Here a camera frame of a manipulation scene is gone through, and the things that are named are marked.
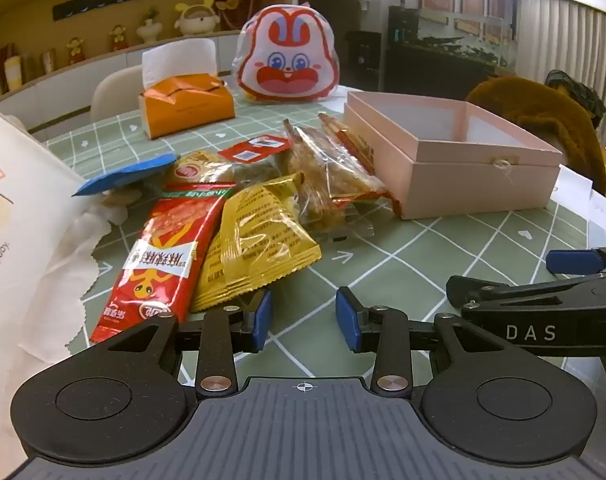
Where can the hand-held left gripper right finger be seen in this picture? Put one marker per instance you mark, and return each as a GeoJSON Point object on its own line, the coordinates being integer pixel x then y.
{"type": "Point", "coordinates": [345, 321]}

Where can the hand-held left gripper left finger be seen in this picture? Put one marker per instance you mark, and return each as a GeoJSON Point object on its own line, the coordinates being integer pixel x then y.
{"type": "Point", "coordinates": [263, 321]}

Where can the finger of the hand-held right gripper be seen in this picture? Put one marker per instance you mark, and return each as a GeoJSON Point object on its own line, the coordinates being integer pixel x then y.
{"type": "Point", "coordinates": [573, 261]}
{"type": "Point", "coordinates": [465, 290]}

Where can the pink cardboard box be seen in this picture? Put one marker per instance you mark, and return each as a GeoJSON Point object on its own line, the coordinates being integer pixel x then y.
{"type": "Point", "coordinates": [483, 180]}

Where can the long red snack packet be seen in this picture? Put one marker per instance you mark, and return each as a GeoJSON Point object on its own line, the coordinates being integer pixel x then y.
{"type": "Point", "coordinates": [158, 260]}

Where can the round cake packet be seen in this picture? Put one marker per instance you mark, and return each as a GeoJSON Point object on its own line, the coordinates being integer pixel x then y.
{"type": "Point", "coordinates": [198, 170]}

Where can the blue seaweed snack packet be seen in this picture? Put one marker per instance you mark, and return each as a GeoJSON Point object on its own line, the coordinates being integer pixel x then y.
{"type": "Point", "coordinates": [123, 175]}

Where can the green checked tablecloth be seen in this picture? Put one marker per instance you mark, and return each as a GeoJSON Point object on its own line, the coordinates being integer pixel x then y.
{"type": "Point", "coordinates": [433, 260]}

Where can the white paper sheet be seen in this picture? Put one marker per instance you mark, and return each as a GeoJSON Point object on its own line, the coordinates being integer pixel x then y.
{"type": "Point", "coordinates": [605, 215]}
{"type": "Point", "coordinates": [335, 97]}
{"type": "Point", "coordinates": [575, 182]}

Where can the yellow snack packet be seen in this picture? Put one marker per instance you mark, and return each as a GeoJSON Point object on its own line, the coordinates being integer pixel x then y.
{"type": "Point", "coordinates": [263, 240]}

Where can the brown plush toy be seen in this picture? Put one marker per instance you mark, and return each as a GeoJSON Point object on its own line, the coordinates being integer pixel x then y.
{"type": "Point", "coordinates": [548, 125]}

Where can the clear cracker packet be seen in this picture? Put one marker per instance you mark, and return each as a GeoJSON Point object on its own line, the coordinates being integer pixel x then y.
{"type": "Point", "coordinates": [313, 175]}

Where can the red striped cracker packet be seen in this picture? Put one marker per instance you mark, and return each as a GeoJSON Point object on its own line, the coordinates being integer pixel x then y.
{"type": "Point", "coordinates": [355, 157]}

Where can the red label snack packet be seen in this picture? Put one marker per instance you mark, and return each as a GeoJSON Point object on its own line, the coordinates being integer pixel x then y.
{"type": "Point", "coordinates": [255, 150]}

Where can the dark plush toy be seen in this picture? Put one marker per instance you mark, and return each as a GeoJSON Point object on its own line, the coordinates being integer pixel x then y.
{"type": "Point", "coordinates": [575, 87]}

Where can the grey curtain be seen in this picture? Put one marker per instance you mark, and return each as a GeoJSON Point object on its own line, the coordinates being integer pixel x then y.
{"type": "Point", "coordinates": [563, 40]}

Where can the orange tissue box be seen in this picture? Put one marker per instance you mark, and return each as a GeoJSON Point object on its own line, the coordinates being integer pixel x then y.
{"type": "Point", "coordinates": [193, 110]}

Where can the dark cabinet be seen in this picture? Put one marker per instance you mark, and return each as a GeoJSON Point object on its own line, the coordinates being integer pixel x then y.
{"type": "Point", "coordinates": [433, 67]}

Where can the black box speaker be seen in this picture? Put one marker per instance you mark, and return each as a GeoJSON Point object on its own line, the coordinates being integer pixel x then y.
{"type": "Point", "coordinates": [363, 60]}

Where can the rabbit face snack bag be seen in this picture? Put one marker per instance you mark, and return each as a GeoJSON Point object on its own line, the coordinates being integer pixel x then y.
{"type": "Point", "coordinates": [283, 60]}

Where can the white chair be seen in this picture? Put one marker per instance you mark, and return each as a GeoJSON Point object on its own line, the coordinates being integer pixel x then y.
{"type": "Point", "coordinates": [115, 92]}

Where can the cream cloth tote bag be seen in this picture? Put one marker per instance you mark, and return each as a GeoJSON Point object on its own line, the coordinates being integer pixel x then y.
{"type": "Point", "coordinates": [18, 185]}

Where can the yellow eared plush figure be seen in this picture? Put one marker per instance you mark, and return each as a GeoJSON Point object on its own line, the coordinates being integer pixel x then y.
{"type": "Point", "coordinates": [198, 20]}

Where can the white vase figure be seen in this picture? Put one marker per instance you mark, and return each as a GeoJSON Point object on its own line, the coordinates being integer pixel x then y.
{"type": "Point", "coordinates": [150, 29]}

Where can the brown lion plush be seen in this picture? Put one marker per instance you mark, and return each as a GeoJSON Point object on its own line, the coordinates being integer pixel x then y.
{"type": "Point", "coordinates": [235, 5]}

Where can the small shelf figurine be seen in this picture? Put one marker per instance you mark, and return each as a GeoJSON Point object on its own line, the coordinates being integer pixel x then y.
{"type": "Point", "coordinates": [75, 51]}
{"type": "Point", "coordinates": [117, 39]}

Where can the black wall sign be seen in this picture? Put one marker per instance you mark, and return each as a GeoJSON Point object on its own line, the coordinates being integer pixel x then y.
{"type": "Point", "coordinates": [100, 2]}

